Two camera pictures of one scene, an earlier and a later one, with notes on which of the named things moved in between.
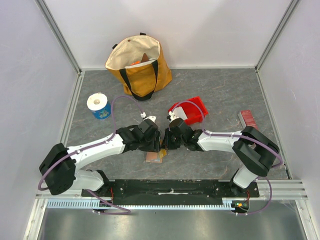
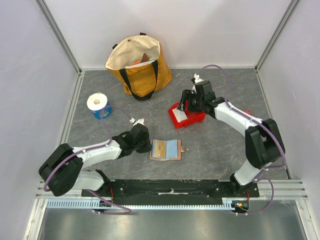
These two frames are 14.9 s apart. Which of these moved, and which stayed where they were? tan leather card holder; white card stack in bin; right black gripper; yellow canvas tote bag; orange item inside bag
Moved: tan leather card holder; right black gripper
Stayed: yellow canvas tote bag; orange item inside bag; white card stack in bin
